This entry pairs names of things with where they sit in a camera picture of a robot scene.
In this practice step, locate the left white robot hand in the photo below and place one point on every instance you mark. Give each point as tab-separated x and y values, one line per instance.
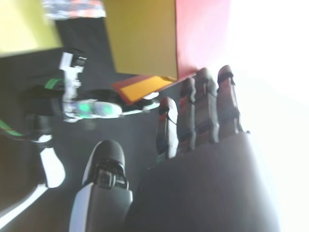
193	193

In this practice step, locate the yellow box with red lid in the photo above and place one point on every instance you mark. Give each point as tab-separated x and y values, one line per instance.
144	36

